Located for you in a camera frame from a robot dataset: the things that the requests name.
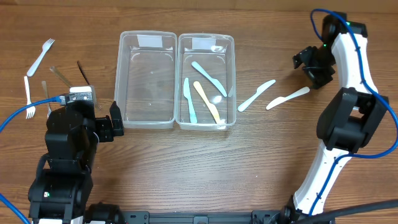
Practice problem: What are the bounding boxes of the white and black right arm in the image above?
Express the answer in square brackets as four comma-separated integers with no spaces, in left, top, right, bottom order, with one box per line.
[290,10,393,216]

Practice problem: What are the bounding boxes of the white plastic fork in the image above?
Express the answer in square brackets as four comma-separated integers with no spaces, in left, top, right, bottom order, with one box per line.
[24,76,35,119]

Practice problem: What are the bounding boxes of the teal plastic knife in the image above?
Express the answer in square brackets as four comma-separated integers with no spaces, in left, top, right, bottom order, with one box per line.
[183,77,198,124]

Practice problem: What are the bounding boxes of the light blue plastic knife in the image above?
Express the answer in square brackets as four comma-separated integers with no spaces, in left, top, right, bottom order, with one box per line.
[238,80,276,112]

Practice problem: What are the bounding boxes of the clear plastic container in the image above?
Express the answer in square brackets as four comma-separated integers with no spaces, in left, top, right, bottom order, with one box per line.
[114,30,177,129]
[174,33,236,131]

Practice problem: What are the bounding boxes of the clear plastic container left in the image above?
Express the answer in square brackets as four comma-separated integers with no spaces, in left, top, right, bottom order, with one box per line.
[114,30,177,129]

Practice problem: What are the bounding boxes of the white plastic knife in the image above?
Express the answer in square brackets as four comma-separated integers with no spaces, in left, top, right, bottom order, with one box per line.
[266,86,310,110]

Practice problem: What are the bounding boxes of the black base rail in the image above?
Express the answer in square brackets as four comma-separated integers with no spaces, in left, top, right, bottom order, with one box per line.
[86,202,336,224]

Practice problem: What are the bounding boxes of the clear plastic container right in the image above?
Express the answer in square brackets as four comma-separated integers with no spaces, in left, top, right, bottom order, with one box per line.
[174,33,236,131]

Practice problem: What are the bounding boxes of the pale grey-blue plastic knife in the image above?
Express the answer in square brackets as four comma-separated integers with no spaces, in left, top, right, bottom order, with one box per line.
[192,61,227,97]

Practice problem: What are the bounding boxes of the yellow plastic knife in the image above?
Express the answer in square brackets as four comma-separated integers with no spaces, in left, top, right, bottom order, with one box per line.
[193,81,221,124]

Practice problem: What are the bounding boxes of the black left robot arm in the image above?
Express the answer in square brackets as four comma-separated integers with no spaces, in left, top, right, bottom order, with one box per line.
[28,101,124,223]

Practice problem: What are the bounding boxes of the wide metal fork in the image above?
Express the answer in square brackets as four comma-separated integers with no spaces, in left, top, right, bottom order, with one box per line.
[50,66,72,88]

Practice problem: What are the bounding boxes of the dark metal fork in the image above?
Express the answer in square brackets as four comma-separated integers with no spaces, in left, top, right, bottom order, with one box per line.
[76,60,90,85]

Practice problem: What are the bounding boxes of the black hose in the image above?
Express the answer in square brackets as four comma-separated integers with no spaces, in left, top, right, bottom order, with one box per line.
[298,198,398,224]

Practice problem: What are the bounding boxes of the pale blue plastic fork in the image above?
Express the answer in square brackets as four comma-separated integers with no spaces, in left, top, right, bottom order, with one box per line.
[27,39,55,77]

